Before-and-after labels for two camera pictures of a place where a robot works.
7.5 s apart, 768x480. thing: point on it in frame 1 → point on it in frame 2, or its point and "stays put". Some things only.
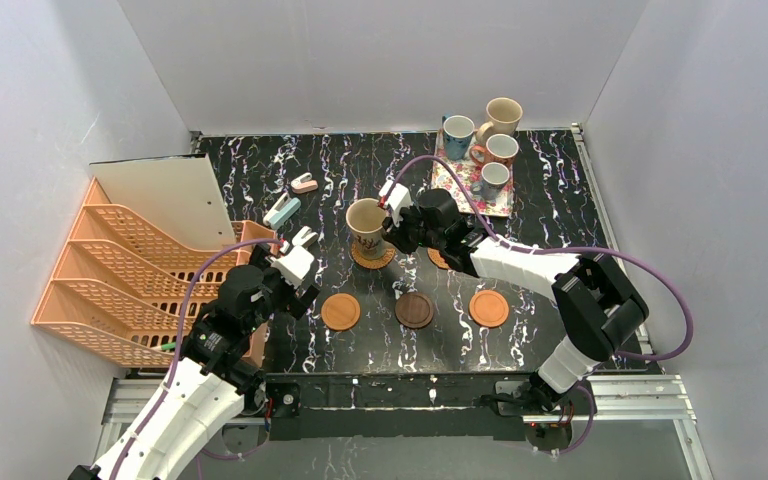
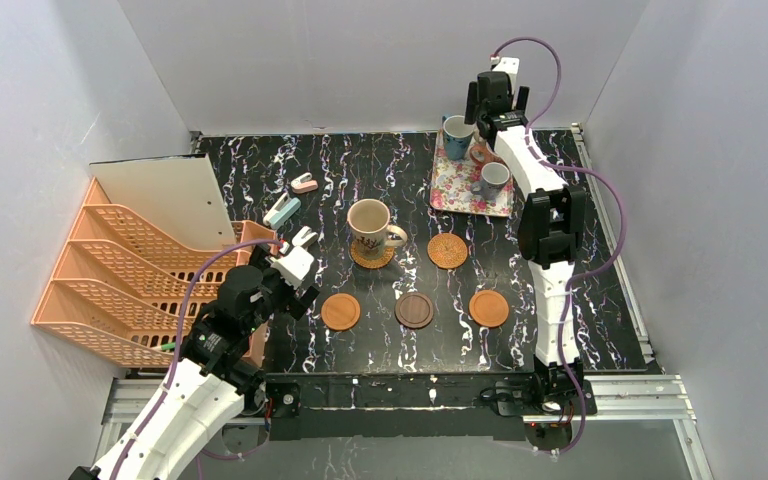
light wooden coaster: [340, 311] stays put
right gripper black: [399, 234] → [522, 98]
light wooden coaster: [489, 308] stays put
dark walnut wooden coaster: [414, 310] stays put
